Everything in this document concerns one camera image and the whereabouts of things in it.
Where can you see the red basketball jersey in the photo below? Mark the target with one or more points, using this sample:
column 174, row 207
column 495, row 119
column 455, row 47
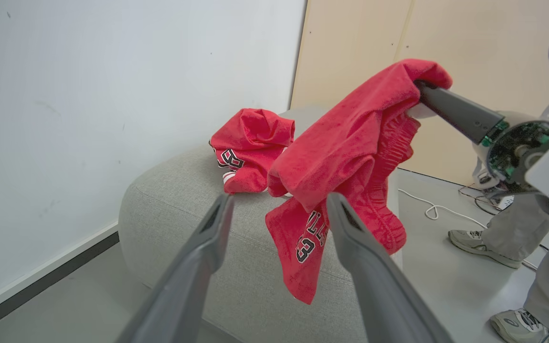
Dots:
column 253, row 138

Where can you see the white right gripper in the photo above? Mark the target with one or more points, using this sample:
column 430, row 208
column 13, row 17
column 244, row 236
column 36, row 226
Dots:
column 517, row 152

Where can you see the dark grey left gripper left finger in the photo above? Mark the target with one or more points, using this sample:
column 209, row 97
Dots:
column 184, row 281

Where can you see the grey sneaker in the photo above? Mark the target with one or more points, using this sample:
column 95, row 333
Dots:
column 517, row 326
column 477, row 245

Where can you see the red basketball shorts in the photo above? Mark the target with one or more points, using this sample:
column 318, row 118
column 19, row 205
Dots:
column 350, row 143

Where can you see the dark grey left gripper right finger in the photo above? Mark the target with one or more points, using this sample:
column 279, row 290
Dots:
column 374, row 281

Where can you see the white power strip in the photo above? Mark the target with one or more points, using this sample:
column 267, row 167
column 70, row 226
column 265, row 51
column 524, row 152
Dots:
column 505, row 202

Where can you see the white and black baseboard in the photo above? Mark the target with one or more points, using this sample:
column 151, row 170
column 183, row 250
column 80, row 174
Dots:
column 41, row 281

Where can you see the person's grey trousers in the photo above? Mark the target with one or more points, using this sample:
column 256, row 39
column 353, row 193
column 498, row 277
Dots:
column 517, row 228

